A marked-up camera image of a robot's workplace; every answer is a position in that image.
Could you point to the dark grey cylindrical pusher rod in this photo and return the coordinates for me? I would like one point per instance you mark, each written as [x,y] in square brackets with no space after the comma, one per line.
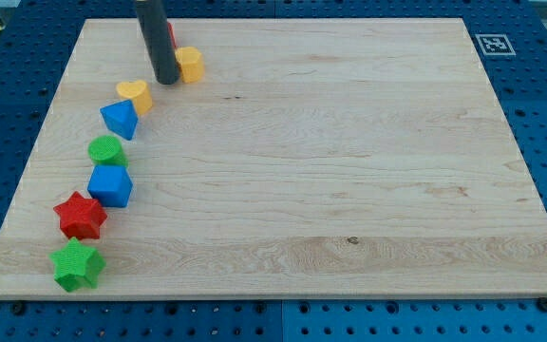
[154,29]

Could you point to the blue triangle block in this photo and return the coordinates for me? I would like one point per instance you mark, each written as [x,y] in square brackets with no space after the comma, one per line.
[121,118]

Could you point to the green circle block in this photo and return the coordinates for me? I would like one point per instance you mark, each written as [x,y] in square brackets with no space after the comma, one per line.
[107,150]

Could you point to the red block behind rod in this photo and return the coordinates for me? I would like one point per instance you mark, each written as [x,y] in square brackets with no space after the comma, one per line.
[172,35]

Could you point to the yellow hexagon block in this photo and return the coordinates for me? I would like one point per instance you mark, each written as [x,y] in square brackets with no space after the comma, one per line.
[191,65]

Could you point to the yellow heart block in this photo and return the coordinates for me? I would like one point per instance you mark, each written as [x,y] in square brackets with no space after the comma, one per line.
[138,92]

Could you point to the blue cube block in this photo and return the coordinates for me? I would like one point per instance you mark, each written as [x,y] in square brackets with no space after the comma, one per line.
[110,185]

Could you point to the red star block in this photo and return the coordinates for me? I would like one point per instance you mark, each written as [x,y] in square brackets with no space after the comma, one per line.
[80,217]

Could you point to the wooden board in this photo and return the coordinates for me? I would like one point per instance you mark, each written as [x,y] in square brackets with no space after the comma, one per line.
[360,158]

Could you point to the green star block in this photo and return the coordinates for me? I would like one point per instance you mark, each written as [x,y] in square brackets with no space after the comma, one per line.
[77,266]

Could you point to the white fiducial marker tag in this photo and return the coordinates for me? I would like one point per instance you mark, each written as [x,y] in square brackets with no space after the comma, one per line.
[493,44]

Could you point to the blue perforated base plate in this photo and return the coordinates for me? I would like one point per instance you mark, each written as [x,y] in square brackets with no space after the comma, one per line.
[34,49]

